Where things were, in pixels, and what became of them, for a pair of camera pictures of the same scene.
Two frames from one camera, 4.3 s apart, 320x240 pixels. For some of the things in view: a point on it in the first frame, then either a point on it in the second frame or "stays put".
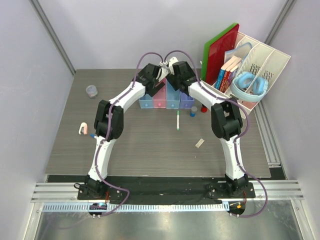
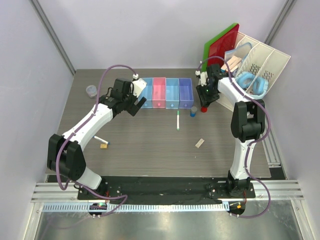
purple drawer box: x=186 y=102 stays put
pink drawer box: x=159 y=100 stays put
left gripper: x=158 y=87 to x=134 y=99
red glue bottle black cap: x=204 y=109 stays put
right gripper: x=171 y=79 to x=204 y=98
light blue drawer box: x=146 y=101 stays put
